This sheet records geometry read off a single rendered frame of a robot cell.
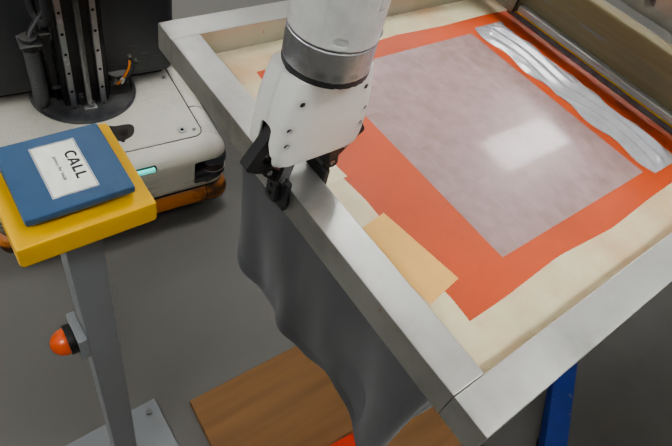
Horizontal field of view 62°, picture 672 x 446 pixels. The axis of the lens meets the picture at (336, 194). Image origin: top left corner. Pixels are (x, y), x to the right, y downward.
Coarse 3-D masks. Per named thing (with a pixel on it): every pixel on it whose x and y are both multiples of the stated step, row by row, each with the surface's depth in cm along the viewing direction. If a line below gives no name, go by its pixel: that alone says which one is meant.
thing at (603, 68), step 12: (528, 12) 91; (540, 24) 90; (552, 36) 89; (564, 36) 88; (576, 48) 86; (588, 60) 85; (600, 60) 85; (600, 72) 84; (612, 72) 83; (624, 84) 82; (636, 96) 81; (648, 96) 81; (660, 108) 79
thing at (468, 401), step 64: (448, 0) 95; (192, 64) 64; (320, 192) 55; (320, 256) 54; (384, 256) 52; (640, 256) 59; (384, 320) 49; (576, 320) 52; (448, 384) 44; (512, 384) 46
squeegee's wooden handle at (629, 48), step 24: (528, 0) 92; (552, 0) 88; (576, 0) 85; (600, 0) 84; (552, 24) 90; (576, 24) 86; (600, 24) 83; (624, 24) 81; (600, 48) 85; (624, 48) 82; (648, 48) 79; (624, 72) 83; (648, 72) 80
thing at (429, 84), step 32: (416, 32) 87; (448, 32) 89; (384, 64) 79; (416, 64) 81; (448, 64) 83; (480, 64) 84; (512, 64) 87; (576, 64) 91; (384, 96) 74; (416, 96) 76; (448, 96) 77; (480, 96) 79; (512, 96) 80; (544, 96) 82; (384, 128) 70; (416, 128) 71; (448, 128) 72; (352, 160) 65; (384, 160) 66
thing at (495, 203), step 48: (432, 144) 69; (480, 144) 72; (528, 144) 74; (576, 144) 76; (384, 192) 62; (432, 192) 64; (480, 192) 66; (528, 192) 67; (576, 192) 69; (624, 192) 71; (432, 240) 59; (480, 240) 60; (528, 240) 62; (576, 240) 64; (480, 288) 56
